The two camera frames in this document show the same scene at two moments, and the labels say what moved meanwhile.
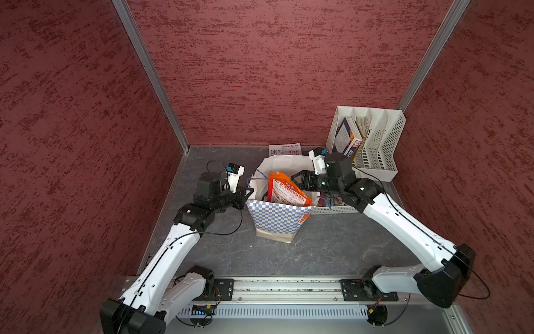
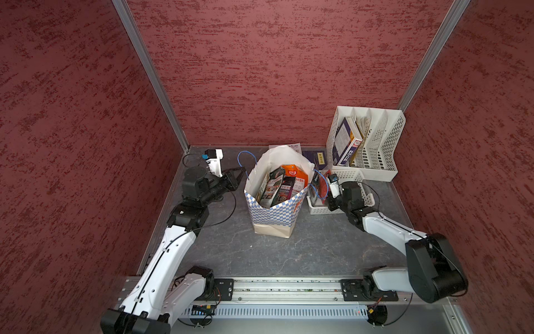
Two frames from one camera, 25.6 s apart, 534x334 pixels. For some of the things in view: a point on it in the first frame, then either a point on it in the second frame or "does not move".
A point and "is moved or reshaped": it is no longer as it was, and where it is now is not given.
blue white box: (348, 137) does not move
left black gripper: (239, 204) -> (233, 181)
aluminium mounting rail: (299, 290) does not move
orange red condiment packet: (281, 189) is moved or reshaped
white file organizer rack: (370, 138) does not move
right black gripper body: (316, 182) -> (335, 203)
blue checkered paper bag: (273, 221) is moved or reshaped
